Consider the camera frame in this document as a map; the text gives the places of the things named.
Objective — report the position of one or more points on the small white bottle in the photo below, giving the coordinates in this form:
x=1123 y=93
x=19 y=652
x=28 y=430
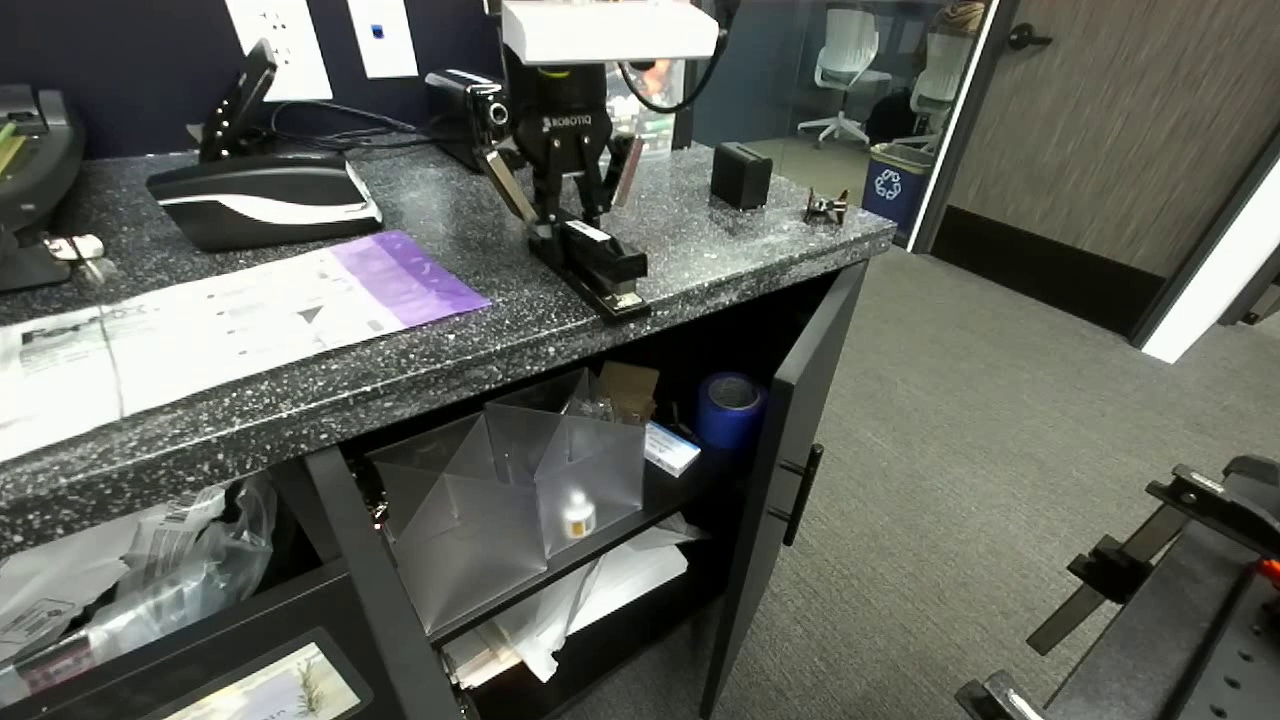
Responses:
x=579 y=519

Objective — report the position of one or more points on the small black box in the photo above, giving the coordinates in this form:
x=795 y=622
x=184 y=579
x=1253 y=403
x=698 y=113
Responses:
x=742 y=172

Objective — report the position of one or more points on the black picture frame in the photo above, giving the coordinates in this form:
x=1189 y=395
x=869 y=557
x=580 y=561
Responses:
x=273 y=680

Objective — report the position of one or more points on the blue recycling bin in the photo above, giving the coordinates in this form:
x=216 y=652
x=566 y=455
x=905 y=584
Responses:
x=895 y=190

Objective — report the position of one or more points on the black silver hole punch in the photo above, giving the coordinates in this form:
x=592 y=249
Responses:
x=261 y=198

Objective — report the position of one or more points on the white office chair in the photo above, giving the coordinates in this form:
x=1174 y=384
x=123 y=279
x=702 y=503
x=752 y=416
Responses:
x=847 y=65
x=942 y=73

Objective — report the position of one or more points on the clear plastic pyramid container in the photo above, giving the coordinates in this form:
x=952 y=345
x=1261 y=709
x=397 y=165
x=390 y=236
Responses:
x=513 y=490

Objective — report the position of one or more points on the white wall plate blue dot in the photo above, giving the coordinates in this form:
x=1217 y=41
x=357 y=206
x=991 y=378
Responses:
x=380 y=36

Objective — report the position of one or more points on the grey wooden door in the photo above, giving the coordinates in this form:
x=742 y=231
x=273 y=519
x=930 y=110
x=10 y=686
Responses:
x=1134 y=125

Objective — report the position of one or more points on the black binder clips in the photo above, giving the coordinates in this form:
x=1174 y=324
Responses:
x=829 y=206

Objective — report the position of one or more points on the black cabinet door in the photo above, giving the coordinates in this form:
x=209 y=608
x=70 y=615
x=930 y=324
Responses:
x=785 y=461

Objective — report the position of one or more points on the blue cup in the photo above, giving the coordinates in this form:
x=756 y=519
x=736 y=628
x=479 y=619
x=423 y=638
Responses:
x=729 y=411

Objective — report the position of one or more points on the clear plastic bag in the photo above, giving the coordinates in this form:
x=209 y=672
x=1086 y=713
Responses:
x=132 y=581

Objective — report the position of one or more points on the white paper with purple edge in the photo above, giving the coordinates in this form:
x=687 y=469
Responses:
x=255 y=320

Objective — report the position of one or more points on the black stapler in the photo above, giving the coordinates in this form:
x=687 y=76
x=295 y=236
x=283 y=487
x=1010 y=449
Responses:
x=598 y=261

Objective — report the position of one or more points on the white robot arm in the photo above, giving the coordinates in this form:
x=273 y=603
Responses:
x=609 y=27

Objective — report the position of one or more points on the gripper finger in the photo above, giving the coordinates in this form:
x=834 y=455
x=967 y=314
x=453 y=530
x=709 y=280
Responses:
x=511 y=182
x=622 y=169

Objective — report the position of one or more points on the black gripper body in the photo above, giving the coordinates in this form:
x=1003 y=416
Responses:
x=560 y=125

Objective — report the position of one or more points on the small white box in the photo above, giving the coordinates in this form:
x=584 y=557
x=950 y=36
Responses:
x=670 y=449

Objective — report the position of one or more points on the white wall outlet plate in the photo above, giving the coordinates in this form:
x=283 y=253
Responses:
x=283 y=46

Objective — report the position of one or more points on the black metal equipment stand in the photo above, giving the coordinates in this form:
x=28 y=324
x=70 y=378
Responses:
x=1160 y=615

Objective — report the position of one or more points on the brown cardboard box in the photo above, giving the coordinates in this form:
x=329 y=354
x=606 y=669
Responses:
x=625 y=390

